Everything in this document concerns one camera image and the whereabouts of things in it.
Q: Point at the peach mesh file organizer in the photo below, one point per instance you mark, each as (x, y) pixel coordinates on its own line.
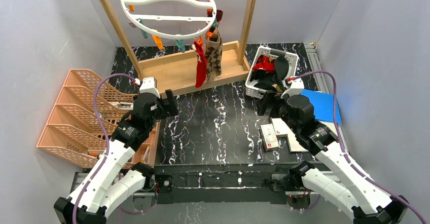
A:
(72, 131)

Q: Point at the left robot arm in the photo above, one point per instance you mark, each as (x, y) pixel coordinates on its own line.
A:
(99, 194)

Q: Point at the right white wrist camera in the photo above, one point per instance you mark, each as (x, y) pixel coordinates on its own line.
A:
(294, 86)

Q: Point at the black sock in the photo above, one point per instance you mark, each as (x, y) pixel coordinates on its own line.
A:
(272, 81)

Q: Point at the blue folder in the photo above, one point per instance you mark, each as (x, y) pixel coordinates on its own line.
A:
(323, 104)

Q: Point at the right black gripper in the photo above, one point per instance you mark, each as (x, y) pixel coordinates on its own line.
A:
(269, 103)

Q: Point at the wooden hanger rack frame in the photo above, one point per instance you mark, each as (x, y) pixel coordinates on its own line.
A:
(178, 71)

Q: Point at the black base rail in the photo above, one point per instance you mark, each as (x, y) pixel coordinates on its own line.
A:
(260, 182)

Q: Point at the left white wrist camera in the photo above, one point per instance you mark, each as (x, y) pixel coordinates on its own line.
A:
(149, 85)

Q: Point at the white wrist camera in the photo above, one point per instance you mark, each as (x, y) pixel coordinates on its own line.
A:
(149, 85)
(294, 86)

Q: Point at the white round clip hanger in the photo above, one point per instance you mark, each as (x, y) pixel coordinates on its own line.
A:
(168, 7)

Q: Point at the red sock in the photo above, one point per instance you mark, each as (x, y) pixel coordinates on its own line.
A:
(197, 46)

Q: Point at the white flat board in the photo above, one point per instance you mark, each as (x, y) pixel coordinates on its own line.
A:
(295, 138)

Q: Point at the white perforated laundry basket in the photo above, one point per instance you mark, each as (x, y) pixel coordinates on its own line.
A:
(292, 58)

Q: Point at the small white red box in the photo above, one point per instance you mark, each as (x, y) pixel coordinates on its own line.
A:
(269, 138)

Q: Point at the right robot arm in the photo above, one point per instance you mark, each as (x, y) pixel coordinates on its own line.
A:
(354, 195)

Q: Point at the brown argyle sock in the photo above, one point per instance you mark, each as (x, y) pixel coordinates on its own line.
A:
(213, 54)

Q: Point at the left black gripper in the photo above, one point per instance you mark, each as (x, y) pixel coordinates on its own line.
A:
(171, 102)

